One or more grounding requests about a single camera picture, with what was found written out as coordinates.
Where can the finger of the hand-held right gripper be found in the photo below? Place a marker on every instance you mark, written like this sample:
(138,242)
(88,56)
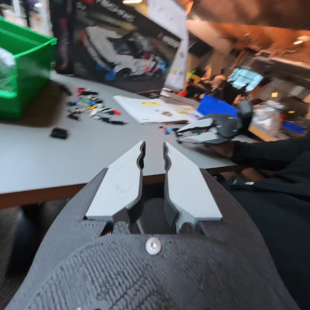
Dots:
(201,138)
(197,124)

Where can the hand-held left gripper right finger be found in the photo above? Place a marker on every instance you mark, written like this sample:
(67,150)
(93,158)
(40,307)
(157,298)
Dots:
(189,191)

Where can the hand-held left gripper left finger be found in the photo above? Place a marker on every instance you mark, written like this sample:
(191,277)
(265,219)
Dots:
(116,186)

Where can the person's right forearm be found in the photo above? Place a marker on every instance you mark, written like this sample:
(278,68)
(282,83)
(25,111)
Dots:
(266,152)

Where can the black and grey lego beams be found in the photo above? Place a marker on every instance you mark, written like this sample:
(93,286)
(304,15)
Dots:
(116,122)

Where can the black lego brick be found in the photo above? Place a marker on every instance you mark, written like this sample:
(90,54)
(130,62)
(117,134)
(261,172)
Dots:
(59,133)

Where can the pile of loose lego pieces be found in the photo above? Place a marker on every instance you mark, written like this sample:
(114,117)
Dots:
(94,107)

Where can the small black lego connector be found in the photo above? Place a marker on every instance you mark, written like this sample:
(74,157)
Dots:
(72,116)

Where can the red and black lego assembly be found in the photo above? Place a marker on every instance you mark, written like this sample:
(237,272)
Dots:
(87,92)

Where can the lego set box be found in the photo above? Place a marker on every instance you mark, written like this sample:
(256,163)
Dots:
(109,48)

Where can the person's right hand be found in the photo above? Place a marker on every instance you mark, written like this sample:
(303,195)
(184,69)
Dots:
(224,149)

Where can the blue plastic box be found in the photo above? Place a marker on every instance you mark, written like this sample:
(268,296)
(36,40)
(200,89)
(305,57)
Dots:
(215,106)

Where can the white plastic bags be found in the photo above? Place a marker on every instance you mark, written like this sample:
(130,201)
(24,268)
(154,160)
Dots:
(266,113)

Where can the white instruction booklet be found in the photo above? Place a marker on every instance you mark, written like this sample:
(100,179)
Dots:
(155,110)

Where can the computer monitor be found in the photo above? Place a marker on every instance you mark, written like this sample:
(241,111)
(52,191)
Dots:
(244,78)

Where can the white paper sheet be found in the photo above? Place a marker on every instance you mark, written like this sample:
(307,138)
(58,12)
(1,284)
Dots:
(169,43)

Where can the person's black clothing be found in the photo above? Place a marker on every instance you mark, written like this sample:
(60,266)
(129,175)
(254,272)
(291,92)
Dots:
(278,230)

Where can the green plastic bin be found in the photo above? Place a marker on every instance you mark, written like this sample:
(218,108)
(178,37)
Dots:
(31,80)

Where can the clear plastic bag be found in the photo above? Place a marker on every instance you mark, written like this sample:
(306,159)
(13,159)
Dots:
(6,70)

